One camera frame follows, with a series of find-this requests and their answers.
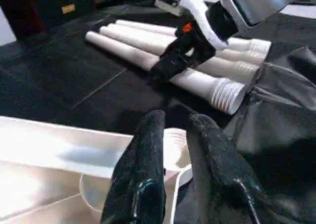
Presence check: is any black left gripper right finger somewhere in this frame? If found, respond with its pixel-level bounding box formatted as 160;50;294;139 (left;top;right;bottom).
186;114;282;224

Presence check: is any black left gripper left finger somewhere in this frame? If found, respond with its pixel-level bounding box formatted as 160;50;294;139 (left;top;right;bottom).
101;109;167;224

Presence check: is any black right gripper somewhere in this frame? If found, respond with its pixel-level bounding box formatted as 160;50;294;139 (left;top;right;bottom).
149;20;218;83

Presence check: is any white plastic table top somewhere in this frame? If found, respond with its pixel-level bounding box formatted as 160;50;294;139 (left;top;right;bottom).
0;115;193;224

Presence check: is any black mat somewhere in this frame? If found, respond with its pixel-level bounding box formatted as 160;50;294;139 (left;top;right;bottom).
0;0;316;224

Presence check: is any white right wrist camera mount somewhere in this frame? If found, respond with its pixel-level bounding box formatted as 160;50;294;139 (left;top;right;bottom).
154;0;229;49

